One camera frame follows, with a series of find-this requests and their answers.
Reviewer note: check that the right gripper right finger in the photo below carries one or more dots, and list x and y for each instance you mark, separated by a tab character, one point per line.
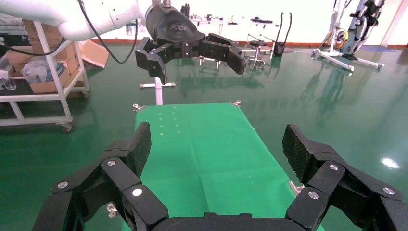
325	178

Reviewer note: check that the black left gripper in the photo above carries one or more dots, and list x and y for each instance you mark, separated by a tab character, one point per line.
172	28

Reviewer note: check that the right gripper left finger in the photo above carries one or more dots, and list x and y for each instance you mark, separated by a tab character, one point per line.
121	178

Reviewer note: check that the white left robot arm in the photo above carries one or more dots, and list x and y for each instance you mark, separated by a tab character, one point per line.
47	12

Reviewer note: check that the flattened cardboard sheet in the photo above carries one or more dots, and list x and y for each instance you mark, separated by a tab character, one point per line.
94	54

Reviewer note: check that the small open cardboard box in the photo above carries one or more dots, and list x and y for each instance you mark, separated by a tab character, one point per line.
47	86

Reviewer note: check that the wide cardboard box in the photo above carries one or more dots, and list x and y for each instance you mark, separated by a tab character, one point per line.
68	57

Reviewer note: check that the stacked cardboard boxes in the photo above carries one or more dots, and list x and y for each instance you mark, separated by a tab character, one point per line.
47	35

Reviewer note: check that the silver binder clip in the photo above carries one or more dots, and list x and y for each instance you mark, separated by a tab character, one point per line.
236	103
138	107
295	188
111	210

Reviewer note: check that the white metal stand foot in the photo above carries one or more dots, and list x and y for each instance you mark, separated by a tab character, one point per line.
158	91

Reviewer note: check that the black bottle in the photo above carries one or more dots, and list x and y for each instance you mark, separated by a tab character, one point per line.
186	10

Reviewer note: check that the grey metal bucket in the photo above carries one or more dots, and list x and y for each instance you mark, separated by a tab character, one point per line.
130	29

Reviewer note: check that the black round stool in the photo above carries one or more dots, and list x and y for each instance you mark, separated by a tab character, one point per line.
257	44

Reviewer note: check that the green side table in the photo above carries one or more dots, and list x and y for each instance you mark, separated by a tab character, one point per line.
204	159

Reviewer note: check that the white metal shelf cart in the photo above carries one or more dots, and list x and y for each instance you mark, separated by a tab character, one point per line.
62	95

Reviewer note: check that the white wheeled lift stand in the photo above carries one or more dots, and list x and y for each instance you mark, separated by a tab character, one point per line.
334	52

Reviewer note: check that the clear plastic bag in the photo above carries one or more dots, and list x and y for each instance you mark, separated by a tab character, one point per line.
36	71

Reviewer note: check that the clear plastic bottle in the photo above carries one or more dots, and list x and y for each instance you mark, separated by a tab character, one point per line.
9	83

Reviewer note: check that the grey black robot frame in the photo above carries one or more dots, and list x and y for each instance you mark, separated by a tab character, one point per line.
363	22

